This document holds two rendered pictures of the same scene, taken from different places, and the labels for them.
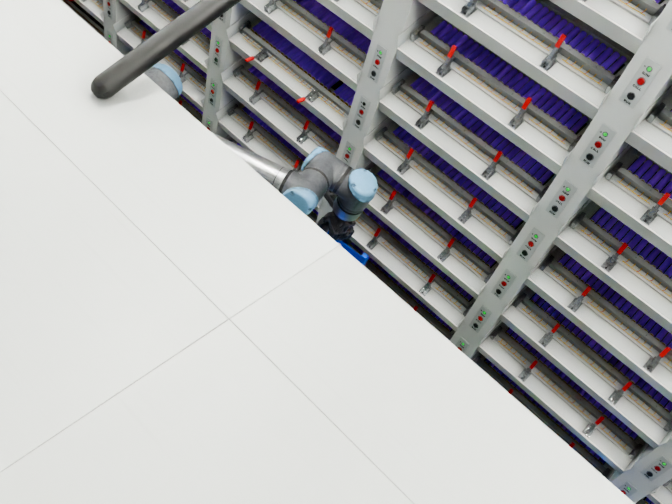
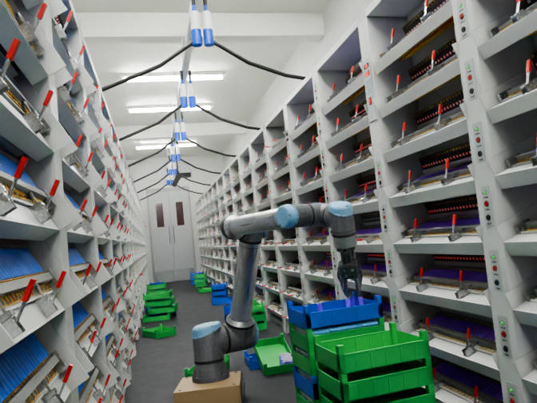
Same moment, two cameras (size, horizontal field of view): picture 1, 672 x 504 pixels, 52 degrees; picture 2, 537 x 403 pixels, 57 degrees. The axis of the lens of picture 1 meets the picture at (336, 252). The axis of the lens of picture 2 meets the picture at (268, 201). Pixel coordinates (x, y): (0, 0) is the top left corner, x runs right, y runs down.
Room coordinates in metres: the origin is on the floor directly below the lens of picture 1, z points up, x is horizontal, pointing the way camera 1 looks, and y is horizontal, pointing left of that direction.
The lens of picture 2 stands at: (0.03, -1.24, 0.81)
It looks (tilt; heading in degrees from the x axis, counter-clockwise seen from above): 4 degrees up; 48
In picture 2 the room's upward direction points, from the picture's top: 6 degrees counter-clockwise
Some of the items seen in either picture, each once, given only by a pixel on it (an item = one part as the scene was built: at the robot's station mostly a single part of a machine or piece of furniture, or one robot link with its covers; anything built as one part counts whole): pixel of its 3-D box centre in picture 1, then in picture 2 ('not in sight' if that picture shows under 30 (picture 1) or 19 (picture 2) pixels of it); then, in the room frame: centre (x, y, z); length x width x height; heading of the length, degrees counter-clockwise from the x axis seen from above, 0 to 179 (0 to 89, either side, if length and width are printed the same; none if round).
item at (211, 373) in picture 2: not in sight; (210, 368); (1.46, 0.94, 0.18); 0.19 x 0.19 x 0.10
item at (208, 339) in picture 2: not in sight; (208, 340); (1.47, 0.94, 0.32); 0.17 x 0.15 x 0.18; 170
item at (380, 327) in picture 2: not in sight; (336, 330); (1.44, 0.05, 0.44); 0.30 x 0.20 x 0.08; 155
